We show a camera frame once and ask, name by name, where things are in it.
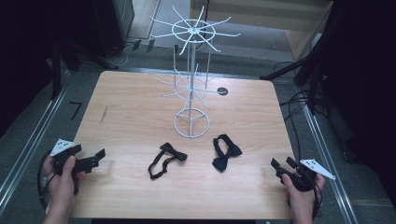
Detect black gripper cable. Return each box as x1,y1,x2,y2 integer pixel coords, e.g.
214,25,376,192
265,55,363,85
306,172,323,220
36,149,58,211

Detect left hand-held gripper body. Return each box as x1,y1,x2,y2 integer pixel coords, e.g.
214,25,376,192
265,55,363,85
49,138,101,196

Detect metal floor rail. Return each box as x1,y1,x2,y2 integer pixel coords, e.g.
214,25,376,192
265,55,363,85
302,104,360,224
0,70,73,216

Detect white wire display rack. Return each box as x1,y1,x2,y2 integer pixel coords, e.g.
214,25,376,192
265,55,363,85
148,5,242,139

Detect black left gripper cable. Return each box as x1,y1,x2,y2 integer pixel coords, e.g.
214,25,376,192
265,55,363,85
36,149,58,211

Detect black metal stand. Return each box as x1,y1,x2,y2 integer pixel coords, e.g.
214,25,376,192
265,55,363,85
259,18,334,116
49,36,120,101

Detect wooden table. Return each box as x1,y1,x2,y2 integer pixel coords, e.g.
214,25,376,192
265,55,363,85
68,70,295,220

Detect black bow tie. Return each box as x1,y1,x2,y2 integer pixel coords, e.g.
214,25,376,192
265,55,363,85
148,142,189,180
211,133,244,173

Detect black floor cables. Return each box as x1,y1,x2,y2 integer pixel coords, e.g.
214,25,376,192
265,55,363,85
273,61,318,162

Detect person's left hand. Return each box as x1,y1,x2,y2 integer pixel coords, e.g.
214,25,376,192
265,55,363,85
42,154,84,209

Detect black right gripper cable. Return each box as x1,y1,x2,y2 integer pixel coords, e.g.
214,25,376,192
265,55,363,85
306,172,323,220

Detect dark cabinet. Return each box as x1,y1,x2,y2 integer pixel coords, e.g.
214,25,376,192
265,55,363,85
92,0,135,59

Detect person's right hand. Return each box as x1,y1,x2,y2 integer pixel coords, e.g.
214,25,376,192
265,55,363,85
281,173,327,217

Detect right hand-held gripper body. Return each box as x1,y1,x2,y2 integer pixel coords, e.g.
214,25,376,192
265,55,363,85
276,158,337,193

